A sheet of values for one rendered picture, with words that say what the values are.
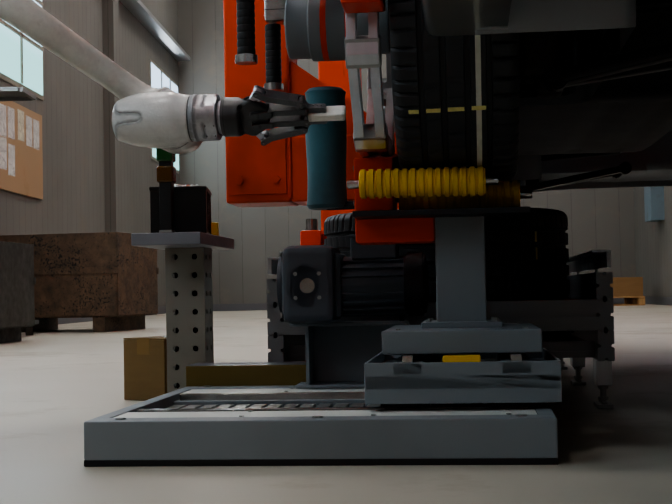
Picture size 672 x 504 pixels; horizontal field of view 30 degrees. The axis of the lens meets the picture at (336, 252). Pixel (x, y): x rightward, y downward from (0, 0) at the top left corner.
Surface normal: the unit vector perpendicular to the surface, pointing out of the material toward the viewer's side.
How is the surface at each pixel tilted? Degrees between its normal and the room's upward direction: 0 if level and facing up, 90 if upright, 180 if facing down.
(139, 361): 90
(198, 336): 90
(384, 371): 90
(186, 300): 90
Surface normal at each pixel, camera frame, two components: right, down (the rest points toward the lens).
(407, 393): -0.11, -0.03
